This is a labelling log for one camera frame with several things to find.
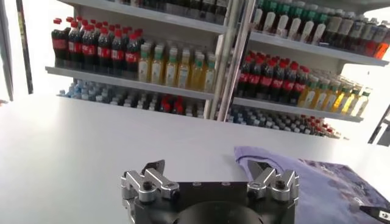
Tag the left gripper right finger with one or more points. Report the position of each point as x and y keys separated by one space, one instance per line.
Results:
x=264 y=180

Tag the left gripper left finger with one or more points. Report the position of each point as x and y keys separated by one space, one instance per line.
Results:
x=158 y=182

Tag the purple t-shirt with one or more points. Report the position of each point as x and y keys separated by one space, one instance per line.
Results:
x=329 y=188

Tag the grey metal shelf rack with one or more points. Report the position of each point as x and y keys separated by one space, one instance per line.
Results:
x=289 y=109
x=122 y=82

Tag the yellow juice bottle green label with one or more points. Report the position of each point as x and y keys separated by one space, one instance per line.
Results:
x=331 y=99
x=197 y=76
x=210 y=79
x=171 y=73
x=341 y=102
x=350 y=103
x=320 y=97
x=158 y=70
x=144 y=68
x=309 y=95
x=361 y=105
x=183 y=74

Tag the dark slanted pole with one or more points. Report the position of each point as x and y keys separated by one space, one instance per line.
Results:
x=25 y=48
x=377 y=128

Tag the dark tea bottle white label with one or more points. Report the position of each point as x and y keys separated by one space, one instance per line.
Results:
x=295 y=27
x=319 y=32
x=258 y=18
x=269 y=21
x=282 y=22
x=307 y=29

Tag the dark drink bottle beige label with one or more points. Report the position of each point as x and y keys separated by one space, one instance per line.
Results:
x=333 y=27
x=345 y=30

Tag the red drink bottle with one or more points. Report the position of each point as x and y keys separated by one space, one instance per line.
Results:
x=379 y=38
x=383 y=50

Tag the grey slanted window bar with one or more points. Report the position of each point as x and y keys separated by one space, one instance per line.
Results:
x=6 y=61

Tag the grey metal frame table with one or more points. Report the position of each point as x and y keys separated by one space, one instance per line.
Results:
x=385 y=137

